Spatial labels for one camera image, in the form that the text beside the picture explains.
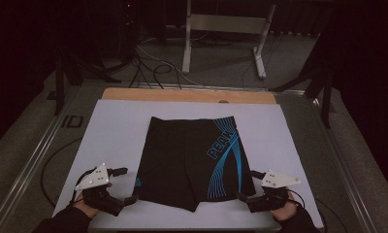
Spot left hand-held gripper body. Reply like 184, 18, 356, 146
75, 163, 125, 217

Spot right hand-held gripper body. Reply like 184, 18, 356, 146
246, 169, 302, 214

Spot black shorts with blue print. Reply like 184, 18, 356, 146
132, 116, 257, 213

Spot person's left hand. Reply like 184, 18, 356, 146
73, 192, 101, 219

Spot person's right hand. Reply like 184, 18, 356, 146
270, 191, 298, 222

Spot white table mat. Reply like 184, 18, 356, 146
52, 99, 324, 229

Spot black angled stand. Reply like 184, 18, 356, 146
269, 32, 336, 129

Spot black tripod stand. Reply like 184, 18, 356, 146
54, 48, 122, 117

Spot dark equipment with red light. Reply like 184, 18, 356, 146
117, 0, 142, 59

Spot left hand-held gripper cable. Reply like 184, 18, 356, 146
72, 168, 97, 204

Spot hand-held gripper cable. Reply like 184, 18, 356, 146
72, 168, 97, 204
287, 188, 307, 210

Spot right hand-held gripper cable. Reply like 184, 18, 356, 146
287, 188, 307, 210

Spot long black floor cable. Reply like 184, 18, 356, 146
40, 137, 83, 208

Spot short black floor cable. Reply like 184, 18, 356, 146
314, 197, 350, 233

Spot metal floor rail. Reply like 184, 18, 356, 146
307, 96, 377, 233
0, 86, 80, 233
130, 82, 307, 96

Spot bundle of floor cables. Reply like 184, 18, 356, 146
128, 38, 203, 90

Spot white metal stand frame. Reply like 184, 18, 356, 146
181, 0, 277, 81

